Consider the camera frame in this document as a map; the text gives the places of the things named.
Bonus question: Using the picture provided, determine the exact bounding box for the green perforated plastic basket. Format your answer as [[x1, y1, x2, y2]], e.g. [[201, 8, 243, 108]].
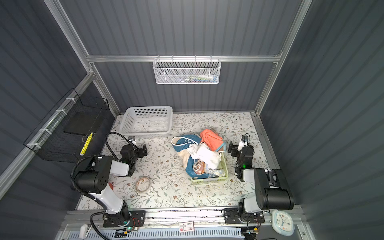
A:
[[190, 151, 229, 184]]

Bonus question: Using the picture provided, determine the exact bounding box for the blue beige Doraemon towel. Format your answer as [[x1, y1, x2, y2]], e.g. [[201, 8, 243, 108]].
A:
[[171, 135, 226, 180]]

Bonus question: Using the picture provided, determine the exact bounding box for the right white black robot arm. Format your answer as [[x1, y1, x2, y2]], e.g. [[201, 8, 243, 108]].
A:
[[228, 143, 295, 215]]

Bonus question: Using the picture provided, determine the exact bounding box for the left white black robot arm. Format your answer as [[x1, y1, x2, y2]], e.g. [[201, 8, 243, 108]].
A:
[[70, 144, 148, 221]]

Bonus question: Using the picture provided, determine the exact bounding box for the clear tape roll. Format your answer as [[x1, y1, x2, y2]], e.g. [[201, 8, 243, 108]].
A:
[[134, 176, 152, 194]]

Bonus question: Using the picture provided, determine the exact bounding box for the orange towel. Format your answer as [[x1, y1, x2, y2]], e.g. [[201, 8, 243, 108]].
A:
[[200, 129, 226, 152]]

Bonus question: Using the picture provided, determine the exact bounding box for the white plastic laundry basket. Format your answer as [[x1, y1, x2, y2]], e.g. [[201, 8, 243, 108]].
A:
[[118, 106, 173, 139]]

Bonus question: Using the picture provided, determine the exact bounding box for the white towel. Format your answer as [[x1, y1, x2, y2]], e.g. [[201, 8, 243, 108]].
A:
[[187, 143, 221, 170]]

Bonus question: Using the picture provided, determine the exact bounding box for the white round clock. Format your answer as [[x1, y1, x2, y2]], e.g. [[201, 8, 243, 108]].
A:
[[271, 210, 295, 237]]

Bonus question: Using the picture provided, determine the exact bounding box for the red white label card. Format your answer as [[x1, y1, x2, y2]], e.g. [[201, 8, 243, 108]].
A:
[[179, 222, 195, 233]]

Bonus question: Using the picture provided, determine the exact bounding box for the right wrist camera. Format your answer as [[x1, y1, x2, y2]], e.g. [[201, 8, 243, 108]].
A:
[[238, 134, 250, 151]]

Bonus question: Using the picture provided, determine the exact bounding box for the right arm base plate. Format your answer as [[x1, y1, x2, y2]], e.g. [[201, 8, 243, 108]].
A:
[[221, 208, 265, 225]]

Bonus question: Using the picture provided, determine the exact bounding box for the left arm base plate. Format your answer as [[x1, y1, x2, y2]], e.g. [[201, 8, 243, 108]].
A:
[[103, 211, 146, 228]]

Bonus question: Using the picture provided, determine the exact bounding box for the black wire wall basket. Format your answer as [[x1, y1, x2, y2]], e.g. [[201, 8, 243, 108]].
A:
[[24, 89, 110, 163]]

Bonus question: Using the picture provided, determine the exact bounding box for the black corrugated cable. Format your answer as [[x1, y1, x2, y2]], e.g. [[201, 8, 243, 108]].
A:
[[70, 131, 142, 240]]

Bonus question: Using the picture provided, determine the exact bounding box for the white wire wall basket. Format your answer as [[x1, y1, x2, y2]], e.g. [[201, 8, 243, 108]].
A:
[[153, 59, 222, 85]]

